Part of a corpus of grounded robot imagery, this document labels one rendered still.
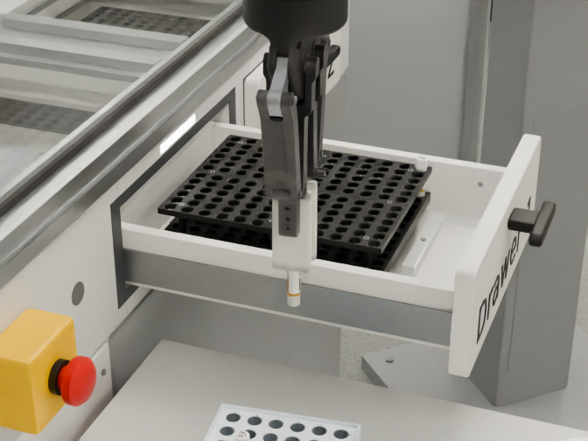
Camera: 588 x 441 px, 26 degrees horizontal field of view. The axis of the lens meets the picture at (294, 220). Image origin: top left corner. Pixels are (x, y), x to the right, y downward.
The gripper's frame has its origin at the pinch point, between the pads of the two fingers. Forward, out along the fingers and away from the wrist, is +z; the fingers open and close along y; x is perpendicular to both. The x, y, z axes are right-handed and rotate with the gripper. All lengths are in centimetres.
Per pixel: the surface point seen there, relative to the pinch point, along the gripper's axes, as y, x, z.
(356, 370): 119, 17, 99
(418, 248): 23.6, -6.7, 14.4
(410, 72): 190, 19, 64
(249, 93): 41.9, 15.6, 7.9
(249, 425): -0.8, 3.7, 19.8
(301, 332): 61, 14, 52
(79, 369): -9.1, 15.1, 10.2
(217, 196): 19.8, 12.6, 9.3
